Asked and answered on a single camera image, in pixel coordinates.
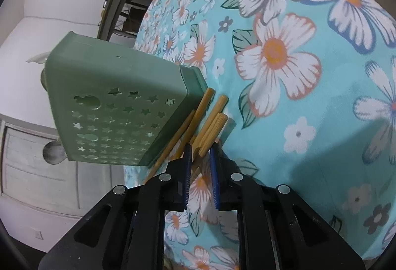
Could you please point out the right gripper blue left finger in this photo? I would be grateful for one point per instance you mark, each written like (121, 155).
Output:
(188, 159)

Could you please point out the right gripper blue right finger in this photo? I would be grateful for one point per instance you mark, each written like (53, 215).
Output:
(213, 160)

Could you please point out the large steel spoon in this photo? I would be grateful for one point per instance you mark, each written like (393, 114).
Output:
(54, 153)

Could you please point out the green perforated utensil holder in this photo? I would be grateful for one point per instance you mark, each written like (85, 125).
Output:
(112, 104)

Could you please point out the white panel door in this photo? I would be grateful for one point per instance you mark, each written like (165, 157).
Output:
(70, 187)

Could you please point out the floral blue quilt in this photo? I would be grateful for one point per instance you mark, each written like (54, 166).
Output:
(311, 98)

